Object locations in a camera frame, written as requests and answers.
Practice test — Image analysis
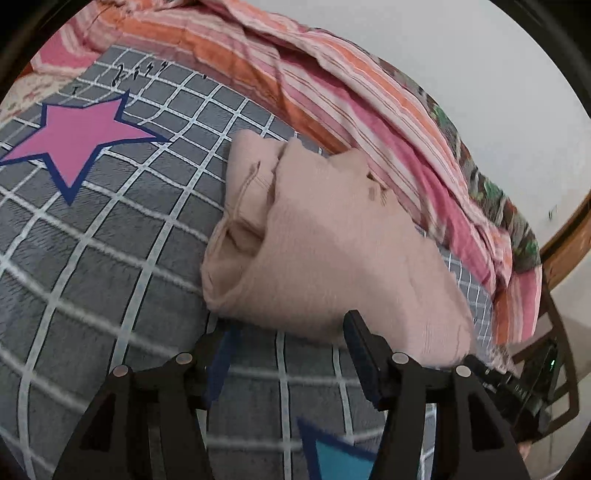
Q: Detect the white floral bed sheet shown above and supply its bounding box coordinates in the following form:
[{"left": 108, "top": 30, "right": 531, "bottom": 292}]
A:
[{"left": 0, "top": 69, "right": 82, "bottom": 124}]

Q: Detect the grey checkered bed sheet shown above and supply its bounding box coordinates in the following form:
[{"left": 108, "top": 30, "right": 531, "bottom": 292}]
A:
[{"left": 0, "top": 44, "right": 495, "bottom": 480}]

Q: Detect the pink orange striped quilt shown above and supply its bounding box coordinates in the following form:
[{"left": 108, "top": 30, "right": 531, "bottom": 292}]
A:
[{"left": 31, "top": 1, "right": 542, "bottom": 344}]

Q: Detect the pink knitted sweater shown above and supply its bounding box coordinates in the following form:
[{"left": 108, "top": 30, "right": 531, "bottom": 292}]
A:
[{"left": 201, "top": 130, "right": 476, "bottom": 367}]

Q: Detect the floral patterned blanket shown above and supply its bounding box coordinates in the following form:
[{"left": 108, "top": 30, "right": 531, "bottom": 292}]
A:
[{"left": 428, "top": 98, "right": 542, "bottom": 273}]

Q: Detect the dark wooden bed frame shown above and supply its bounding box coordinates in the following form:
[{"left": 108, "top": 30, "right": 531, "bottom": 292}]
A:
[{"left": 512, "top": 197, "right": 590, "bottom": 441}]

